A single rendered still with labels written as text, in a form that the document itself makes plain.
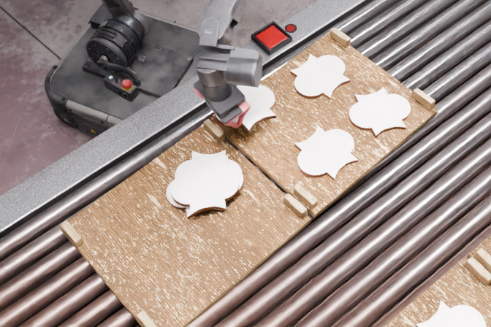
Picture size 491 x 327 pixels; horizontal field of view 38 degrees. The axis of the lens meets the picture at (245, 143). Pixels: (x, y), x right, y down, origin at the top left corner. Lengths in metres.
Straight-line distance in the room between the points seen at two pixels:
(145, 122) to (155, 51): 1.05
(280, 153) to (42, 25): 1.92
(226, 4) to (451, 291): 0.72
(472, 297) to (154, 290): 0.63
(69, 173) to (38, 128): 1.29
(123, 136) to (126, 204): 0.20
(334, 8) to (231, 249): 0.76
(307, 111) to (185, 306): 0.55
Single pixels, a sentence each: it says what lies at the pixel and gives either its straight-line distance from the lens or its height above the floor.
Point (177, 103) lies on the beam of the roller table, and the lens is 1.72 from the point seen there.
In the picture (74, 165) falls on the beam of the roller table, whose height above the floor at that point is 0.92.
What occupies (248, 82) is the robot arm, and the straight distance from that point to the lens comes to 1.35.
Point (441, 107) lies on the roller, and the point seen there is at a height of 0.92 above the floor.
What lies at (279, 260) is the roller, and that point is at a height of 0.92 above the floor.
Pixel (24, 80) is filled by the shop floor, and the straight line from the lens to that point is 3.11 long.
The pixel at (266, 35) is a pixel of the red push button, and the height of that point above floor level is 0.93.
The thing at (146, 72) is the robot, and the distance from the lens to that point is 2.67.
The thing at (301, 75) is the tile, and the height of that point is 0.95.
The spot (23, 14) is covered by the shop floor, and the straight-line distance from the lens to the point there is 3.39.
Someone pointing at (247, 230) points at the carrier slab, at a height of 0.94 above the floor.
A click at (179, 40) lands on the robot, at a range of 2.78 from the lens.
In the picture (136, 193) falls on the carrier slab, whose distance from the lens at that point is 1.57.
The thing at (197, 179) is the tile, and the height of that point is 0.98.
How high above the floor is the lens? 2.26
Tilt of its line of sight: 55 degrees down
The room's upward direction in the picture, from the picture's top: 3 degrees counter-clockwise
